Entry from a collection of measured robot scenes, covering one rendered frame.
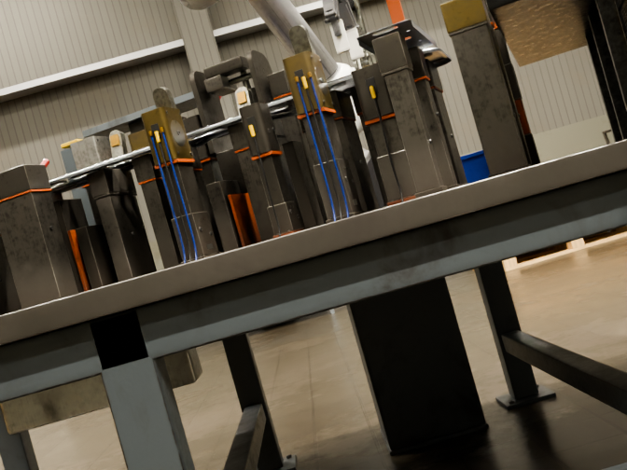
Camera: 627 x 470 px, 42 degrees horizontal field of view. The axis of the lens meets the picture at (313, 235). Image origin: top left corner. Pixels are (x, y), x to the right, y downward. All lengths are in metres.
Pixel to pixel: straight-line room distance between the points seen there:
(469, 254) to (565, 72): 7.57
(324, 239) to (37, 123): 7.57
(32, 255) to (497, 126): 1.08
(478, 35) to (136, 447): 0.99
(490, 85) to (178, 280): 0.79
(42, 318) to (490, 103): 0.93
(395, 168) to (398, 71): 0.24
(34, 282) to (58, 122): 6.61
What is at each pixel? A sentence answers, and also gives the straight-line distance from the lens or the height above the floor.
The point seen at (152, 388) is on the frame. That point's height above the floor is 0.54.
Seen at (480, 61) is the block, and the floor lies 0.93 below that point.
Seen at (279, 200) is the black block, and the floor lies 0.78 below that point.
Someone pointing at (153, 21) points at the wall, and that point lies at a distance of 8.56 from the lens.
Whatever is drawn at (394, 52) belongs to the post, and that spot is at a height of 0.95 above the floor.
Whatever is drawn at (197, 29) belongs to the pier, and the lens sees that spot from 8.17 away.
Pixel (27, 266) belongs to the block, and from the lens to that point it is 2.02.
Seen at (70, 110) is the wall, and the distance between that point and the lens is 8.55.
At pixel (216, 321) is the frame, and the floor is 0.61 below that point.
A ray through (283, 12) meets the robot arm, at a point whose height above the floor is 1.36.
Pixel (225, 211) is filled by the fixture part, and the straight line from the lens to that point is 1.90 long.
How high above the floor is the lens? 0.68
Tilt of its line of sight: level
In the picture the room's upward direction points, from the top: 16 degrees counter-clockwise
